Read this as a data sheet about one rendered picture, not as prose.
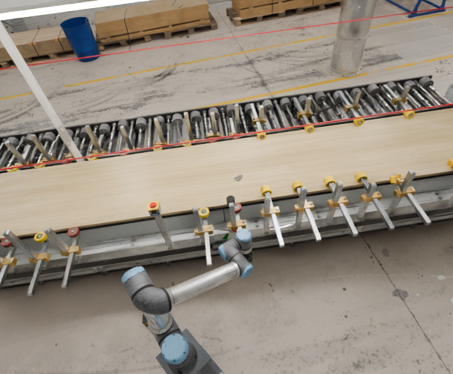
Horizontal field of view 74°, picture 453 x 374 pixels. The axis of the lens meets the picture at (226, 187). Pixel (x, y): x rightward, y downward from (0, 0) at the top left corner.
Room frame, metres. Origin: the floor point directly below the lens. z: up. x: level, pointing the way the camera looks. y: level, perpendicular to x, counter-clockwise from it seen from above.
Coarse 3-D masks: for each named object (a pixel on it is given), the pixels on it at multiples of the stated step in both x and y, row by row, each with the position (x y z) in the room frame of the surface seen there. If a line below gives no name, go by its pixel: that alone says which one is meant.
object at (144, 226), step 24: (360, 192) 1.50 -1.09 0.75; (384, 192) 1.51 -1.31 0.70; (168, 216) 1.45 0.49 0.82; (192, 216) 1.45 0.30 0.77; (216, 216) 1.46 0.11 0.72; (240, 216) 1.47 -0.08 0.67; (432, 216) 1.54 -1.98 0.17; (0, 240) 1.40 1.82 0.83; (24, 240) 1.41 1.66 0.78; (72, 240) 1.42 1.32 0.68; (96, 240) 1.42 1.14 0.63; (288, 240) 1.48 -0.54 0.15; (312, 240) 1.51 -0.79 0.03; (120, 264) 1.44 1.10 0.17; (144, 264) 1.43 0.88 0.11
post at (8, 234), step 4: (4, 232) 1.21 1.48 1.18; (8, 232) 1.21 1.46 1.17; (12, 232) 1.23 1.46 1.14; (4, 236) 1.20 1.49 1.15; (8, 236) 1.20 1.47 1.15; (12, 236) 1.21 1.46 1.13; (16, 236) 1.23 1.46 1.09; (12, 240) 1.20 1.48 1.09; (16, 240) 1.20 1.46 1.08; (20, 240) 1.22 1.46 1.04; (16, 244) 1.20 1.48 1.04; (20, 244) 1.20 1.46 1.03; (24, 244) 1.22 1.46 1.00; (20, 248) 1.20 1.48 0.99; (24, 248) 1.20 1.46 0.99; (28, 248) 1.22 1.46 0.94; (24, 252) 1.20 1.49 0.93; (28, 252) 1.20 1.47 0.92; (32, 252) 1.21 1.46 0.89; (28, 256) 1.20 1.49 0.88; (32, 256) 1.20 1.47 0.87; (36, 256) 1.21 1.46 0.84; (44, 264) 1.20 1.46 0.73
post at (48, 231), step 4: (48, 228) 1.23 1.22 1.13; (44, 232) 1.20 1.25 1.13; (48, 232) 1.20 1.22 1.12; (52, 232) 1.22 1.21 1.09; (48, 236) 1.20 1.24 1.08; (52, 236) 1.20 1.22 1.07; (56, 236) 1.23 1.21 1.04; (52, 240) 1.20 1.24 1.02; (56, 240) 1.20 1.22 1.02; (60, 240) 1.22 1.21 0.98; (56, 244) 1.20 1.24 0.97; (60, 244) 1.20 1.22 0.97; (64, 244) 1.22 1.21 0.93; (60, 248) 1.20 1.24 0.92; (64, 248) 1.20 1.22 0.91; (68, 248) 1.23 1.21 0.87; (68, 256) 1.20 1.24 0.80; (76, 256) 1.23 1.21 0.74
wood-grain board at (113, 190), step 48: (240, 144) 2.11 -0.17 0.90; (288, 144) 2.03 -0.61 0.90; (336, 144) 1.95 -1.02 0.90; (384, 144) 1.88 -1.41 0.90; (432, 144) 1.81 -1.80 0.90; (0, 192) 1.87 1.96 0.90; (48, 192) 1.79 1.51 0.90; (96, 192) 1.73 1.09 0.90; (144, 192) 1.66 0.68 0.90; (192, 192) 1.59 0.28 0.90; (240, 192) 1.53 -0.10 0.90; (288, 192) 1.47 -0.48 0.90
